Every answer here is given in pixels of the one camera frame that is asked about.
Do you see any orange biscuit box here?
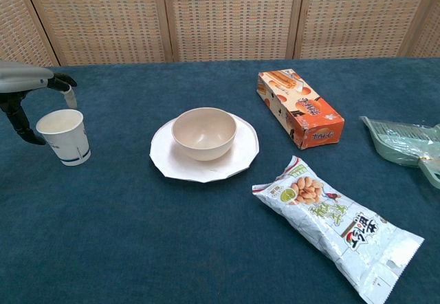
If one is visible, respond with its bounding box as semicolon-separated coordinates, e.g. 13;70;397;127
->
256;69;345;151

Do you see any white paper cup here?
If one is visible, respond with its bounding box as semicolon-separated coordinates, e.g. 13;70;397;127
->
36;109;92;166

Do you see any grey black left robot hand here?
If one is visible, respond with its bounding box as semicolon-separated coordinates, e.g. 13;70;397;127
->
0;61;78;146

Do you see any teal tablecloth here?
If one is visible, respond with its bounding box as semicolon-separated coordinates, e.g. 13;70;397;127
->
0;55;440;304

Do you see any green dustpan in plastic wrap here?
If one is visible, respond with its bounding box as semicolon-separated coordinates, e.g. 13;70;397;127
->
359;115;440;191

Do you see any beige bowl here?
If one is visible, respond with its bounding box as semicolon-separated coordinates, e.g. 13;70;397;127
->
171;107;238;162

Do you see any white paper plate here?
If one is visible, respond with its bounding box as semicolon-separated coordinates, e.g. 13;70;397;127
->
149;112;260;184

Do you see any woven folding screen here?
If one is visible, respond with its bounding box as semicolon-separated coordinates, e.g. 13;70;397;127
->
0;0;440;67

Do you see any white peanut snack bag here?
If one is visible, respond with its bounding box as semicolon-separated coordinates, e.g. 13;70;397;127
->
252;155;425;303

